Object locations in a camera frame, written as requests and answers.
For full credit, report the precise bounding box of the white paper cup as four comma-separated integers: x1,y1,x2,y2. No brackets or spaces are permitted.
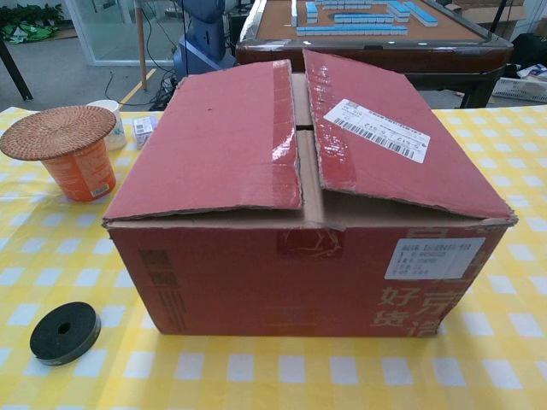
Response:
87,99,127,151

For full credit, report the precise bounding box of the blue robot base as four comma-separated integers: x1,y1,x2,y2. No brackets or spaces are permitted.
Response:
172,0,239,77

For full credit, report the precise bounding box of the yellow checkered tablecloth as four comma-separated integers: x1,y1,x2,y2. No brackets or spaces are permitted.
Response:
0,104,547,410

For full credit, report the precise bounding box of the mahjong tile row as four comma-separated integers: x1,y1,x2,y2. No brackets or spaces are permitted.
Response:
386,0,439,27
311,0,377,10
332,14,394,25
291,0,320,25
296,25,409,38

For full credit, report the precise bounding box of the orange paper cup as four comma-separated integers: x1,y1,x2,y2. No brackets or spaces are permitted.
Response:
40,138,117,202

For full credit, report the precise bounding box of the brown mahjong table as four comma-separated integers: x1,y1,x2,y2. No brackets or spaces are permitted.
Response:
234,0,515,108

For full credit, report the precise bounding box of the white framed glass partition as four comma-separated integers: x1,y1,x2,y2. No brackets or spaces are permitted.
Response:
63,0,191,67

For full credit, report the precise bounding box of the green bag pile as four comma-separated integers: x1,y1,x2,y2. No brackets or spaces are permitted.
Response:
0,20,59,44

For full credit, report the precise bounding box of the blue white plastic bag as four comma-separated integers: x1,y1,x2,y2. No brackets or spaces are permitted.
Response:
516,63,547,80

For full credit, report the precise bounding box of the black tape roll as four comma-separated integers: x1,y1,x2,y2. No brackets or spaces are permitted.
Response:
29,302,103,367

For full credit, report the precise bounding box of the black table leg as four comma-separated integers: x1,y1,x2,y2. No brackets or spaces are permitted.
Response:
0,40,34,103

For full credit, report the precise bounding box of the white plastic basket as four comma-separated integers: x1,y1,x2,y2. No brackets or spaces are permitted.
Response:
491,76,547,103

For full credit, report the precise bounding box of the black bag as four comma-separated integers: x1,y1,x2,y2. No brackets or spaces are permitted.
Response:
510,32,547,69

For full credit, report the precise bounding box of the brown cardboard box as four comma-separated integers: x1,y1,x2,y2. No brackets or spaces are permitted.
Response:
101,48,519,338

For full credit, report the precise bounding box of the wooden pole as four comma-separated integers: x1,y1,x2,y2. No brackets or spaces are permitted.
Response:
135,0,149,91

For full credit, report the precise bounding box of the woven rattan coaster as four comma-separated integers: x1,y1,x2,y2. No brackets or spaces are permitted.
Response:
0,105,118,161

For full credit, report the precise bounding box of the small clear plastic box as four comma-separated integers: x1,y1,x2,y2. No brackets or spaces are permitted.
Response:
132,115,160,149

